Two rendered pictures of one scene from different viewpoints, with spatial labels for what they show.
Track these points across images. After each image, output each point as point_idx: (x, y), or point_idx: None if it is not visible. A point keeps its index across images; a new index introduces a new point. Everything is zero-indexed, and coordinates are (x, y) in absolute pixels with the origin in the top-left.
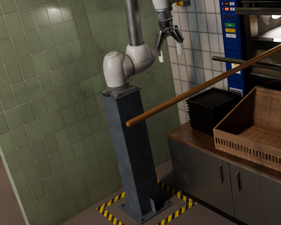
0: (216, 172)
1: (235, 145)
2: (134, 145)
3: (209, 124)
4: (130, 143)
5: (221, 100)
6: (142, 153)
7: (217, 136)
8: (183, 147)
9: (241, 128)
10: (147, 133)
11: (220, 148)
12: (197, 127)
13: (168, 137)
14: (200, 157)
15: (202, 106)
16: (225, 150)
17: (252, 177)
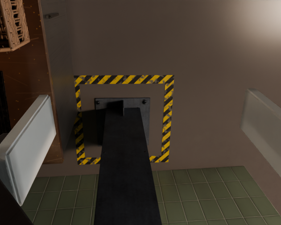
0: (52, 30)
1: None
2: (134, 166)
3: None
4: (142, 171)
5: None
6: (121, 154)
7: (17, 36)
8: (58, 115)
9: None
10: (99, 173)
11: (25, 29)
12: (8, 122)
13: (62, 153)
14: (53, 70)
15: None
16: (22, 12)
17: None
